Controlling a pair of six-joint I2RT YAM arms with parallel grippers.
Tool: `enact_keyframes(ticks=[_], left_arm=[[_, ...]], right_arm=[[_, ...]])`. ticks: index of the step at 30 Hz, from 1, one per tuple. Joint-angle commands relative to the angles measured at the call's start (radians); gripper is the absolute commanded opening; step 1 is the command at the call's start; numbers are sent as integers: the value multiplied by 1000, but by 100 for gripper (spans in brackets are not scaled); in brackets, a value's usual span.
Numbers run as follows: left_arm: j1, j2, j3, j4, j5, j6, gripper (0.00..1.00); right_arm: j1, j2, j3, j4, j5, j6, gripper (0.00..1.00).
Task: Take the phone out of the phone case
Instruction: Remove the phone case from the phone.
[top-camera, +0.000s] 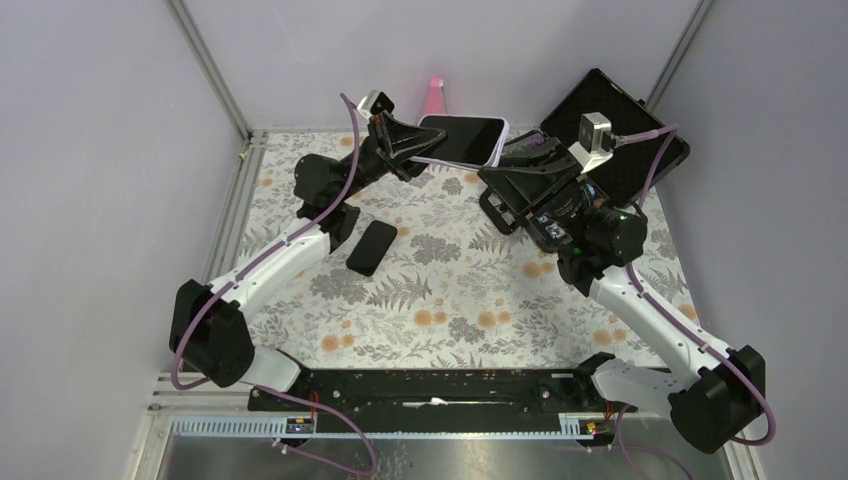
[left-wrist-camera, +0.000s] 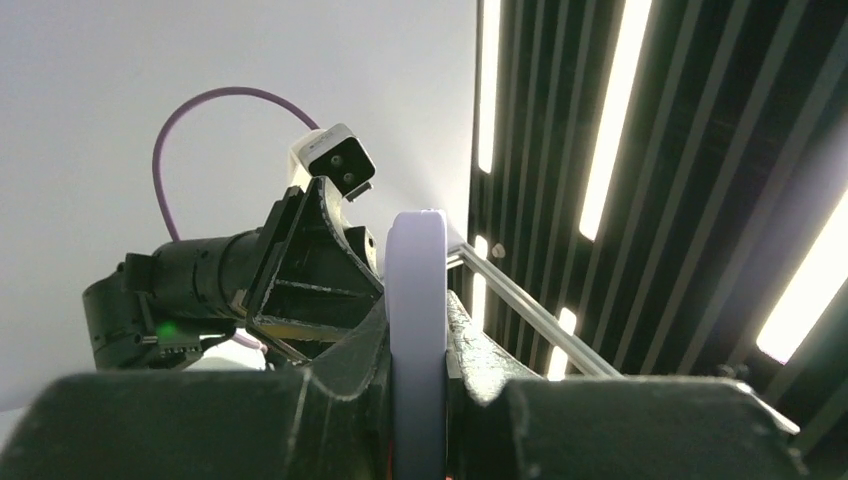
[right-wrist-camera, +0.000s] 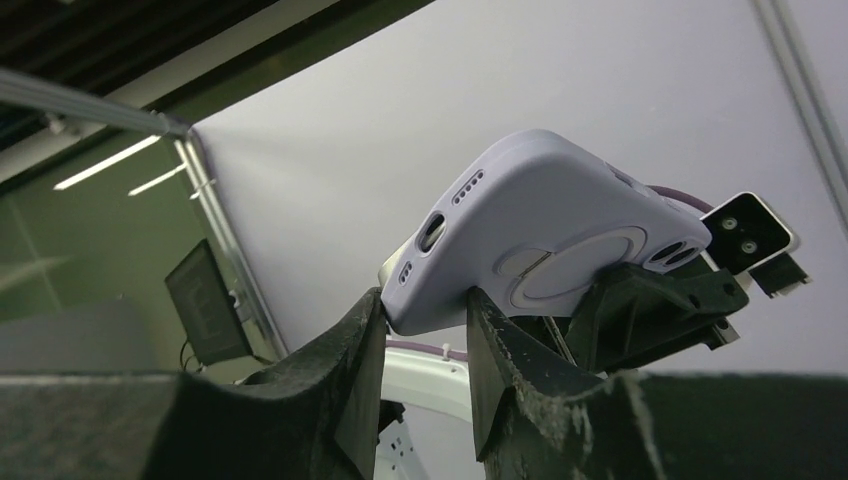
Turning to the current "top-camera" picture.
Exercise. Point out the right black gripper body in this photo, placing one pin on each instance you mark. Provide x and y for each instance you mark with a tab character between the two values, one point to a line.
569	210

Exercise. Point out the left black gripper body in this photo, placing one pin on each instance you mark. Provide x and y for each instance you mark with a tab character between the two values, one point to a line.
372	164

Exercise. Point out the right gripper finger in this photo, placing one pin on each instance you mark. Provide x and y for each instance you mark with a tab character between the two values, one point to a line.
514	190
536	152

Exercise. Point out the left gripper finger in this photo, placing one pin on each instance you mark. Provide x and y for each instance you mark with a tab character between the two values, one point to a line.
399	140
409	167

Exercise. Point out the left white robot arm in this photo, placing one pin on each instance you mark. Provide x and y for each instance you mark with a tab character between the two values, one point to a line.
209	330

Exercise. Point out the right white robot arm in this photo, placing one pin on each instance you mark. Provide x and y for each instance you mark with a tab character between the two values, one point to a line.
709	391

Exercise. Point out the black poker chip case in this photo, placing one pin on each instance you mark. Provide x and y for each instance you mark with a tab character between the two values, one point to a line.
642	152

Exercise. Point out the pink metronome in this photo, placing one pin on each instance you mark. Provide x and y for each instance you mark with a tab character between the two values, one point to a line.
434	101

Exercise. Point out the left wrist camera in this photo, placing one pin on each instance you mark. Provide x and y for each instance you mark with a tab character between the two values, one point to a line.
374	103

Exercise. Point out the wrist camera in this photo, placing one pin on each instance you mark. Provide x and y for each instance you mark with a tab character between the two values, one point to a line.
374	103
594	145

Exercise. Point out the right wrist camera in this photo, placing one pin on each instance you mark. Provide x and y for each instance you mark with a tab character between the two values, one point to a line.
594	145

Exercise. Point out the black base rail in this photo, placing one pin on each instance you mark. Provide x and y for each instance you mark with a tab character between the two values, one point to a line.
432	401

